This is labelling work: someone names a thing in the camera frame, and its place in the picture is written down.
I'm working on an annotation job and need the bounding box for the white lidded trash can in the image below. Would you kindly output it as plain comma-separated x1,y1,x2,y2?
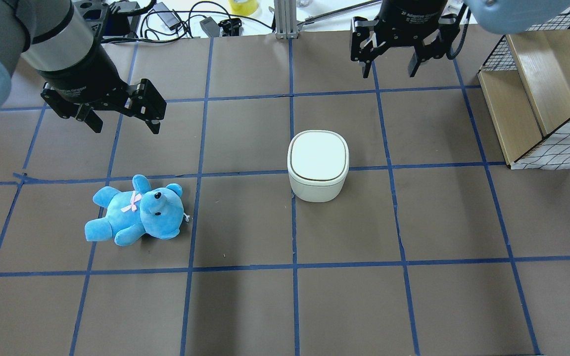
287,130,350,203

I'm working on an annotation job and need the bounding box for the aluminium frame post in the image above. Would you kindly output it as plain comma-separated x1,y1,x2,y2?
274,0,299,39

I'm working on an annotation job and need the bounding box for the blue teddy bear plush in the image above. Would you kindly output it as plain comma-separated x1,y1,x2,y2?
84,175,190,246

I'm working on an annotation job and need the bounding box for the yellow tape roll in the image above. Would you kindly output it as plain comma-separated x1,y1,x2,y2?
228,0,259,16

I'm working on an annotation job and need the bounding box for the black power adapter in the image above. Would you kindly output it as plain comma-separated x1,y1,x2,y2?
152,2,181,30

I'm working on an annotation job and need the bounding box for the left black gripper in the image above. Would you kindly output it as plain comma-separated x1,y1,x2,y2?
41,78,167,134

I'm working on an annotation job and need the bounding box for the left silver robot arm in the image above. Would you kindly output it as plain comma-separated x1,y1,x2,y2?
0,0,167,134

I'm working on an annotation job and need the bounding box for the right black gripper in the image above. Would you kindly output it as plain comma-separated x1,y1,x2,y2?
350,0,461,79

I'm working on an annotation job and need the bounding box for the wooden wire-mesh shelf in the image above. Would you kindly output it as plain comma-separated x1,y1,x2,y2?
477,6,570,171

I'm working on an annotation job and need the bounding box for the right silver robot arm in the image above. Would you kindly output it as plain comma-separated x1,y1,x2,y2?
350,0,570,78

